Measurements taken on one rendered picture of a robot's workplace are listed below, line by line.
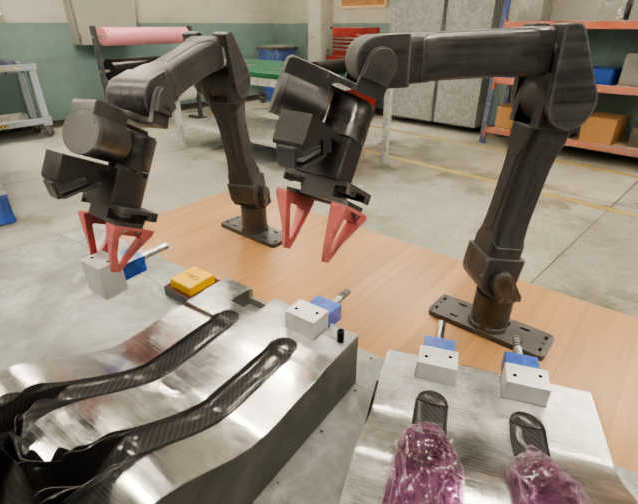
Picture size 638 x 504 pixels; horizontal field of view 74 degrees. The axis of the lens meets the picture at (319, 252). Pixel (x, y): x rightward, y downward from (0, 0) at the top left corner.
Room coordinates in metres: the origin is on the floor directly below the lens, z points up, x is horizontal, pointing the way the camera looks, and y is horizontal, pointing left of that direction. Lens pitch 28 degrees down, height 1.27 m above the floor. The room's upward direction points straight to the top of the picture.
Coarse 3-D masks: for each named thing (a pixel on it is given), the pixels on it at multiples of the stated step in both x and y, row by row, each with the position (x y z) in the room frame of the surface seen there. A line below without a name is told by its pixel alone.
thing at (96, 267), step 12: (120, 252) 0.59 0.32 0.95; (144, 252) 0.61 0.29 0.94; (156, 252) 0.62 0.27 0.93; (84, 264) 0.54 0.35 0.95; (96, 264) 0.54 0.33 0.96; (108, 264) 0.53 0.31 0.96; (132, 264) 0.57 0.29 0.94; (144, 264) 0.58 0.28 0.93; (96, 276) 0.53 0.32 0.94; (108, 276) 0.53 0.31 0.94; (120, 276) 0.54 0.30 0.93; (132, 276) 0.56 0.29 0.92; (96, 288) 0.53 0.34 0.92; (108, 288) 0.53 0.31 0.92; (120, 288) 0.54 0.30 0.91
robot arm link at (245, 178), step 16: (208, 80) 0.87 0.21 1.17; (224, 80) 0.86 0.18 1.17; (208, 96) 0.88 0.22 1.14; (224, 96) 0.89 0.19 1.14; (224, 112) 0.88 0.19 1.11; (240, 112) 0.90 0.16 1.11; (224, 128) 0.89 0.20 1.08; (240, 128) 0.90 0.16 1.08; (224, 144) 0.91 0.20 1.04; (240, 144) 0.90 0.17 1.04; (240, 160) 0.91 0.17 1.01; (240, 176) 0.92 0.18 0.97; (256, 176) 0.94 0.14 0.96; (240, 192) 0.93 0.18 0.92; (256, 192) 0.93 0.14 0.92
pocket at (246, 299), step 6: (240, 294) 0.56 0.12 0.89; (246, 294) 0.57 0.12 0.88; (252, 294) 0.57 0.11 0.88; (234, 300) 0.55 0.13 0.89; (240, 300) 0.56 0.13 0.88; (246, 300) 0.57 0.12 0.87; (252, 300) 0.57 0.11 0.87; (258, 300) 0.56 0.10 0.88; (246, 306) 0.56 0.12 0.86; (252, 306) 0.56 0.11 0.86; (258, 306) 0.56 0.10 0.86
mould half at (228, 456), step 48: (240, 288) 0.57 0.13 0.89; (144, 336) 0.46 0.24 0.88; (240, 336) 0.46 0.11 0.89; (288, 336) 0.45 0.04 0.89; (336, 336) 0.45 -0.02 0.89; (0, 384) 0.32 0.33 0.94; (192, 384) 0.37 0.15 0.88; (288, 384) 0.37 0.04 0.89; (336, 384) 0.42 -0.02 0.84; (48, 432) 0.26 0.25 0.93; (96, 432) 0.27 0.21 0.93; (240, 432) 0.30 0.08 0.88; (288, 432) 0.33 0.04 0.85; (144, 480) 0.22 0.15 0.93; (192, 480) 0.23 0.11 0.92; (240, 480) 0.27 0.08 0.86
